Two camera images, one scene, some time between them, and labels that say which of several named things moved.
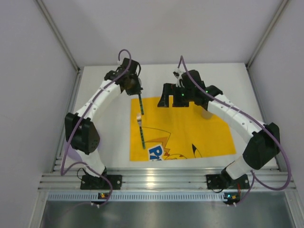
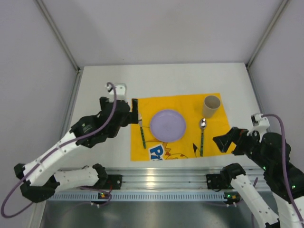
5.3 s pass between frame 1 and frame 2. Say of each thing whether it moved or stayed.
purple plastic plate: moved
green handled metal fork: stayed
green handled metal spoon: moved
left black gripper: moved
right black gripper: moved
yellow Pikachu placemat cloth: stayed
